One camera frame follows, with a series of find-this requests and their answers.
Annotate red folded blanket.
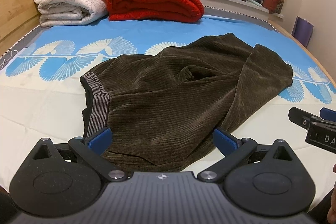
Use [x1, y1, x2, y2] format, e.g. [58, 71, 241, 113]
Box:
[106, 0, 204, 23]

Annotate blue white patterned bedsheet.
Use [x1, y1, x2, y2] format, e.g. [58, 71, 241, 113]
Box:
[0, 13, 336, 204]

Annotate brown corduroy pants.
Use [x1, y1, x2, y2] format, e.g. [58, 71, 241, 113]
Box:
[80, 34, 293, 172]

